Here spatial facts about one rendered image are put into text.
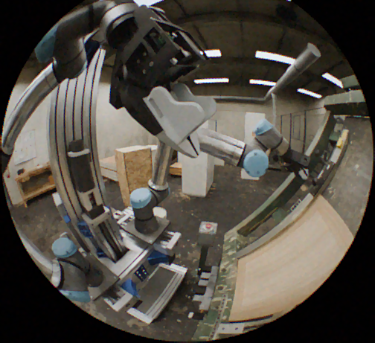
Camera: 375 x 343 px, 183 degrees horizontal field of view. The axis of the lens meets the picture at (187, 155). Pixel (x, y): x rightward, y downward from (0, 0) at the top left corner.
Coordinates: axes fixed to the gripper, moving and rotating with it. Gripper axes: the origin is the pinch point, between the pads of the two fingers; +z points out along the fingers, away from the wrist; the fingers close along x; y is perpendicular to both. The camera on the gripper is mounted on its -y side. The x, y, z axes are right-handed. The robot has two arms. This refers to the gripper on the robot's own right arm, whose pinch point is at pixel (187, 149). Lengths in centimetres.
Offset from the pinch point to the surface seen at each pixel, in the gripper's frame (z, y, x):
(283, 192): 59, 10, 46
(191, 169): 101, -169, 169
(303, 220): 54, 21, 21
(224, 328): 58, 4, -35
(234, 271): 70, -12, -3
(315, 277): 50, 29, -9
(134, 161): 15, -166, 71
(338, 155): 37, 46, 40
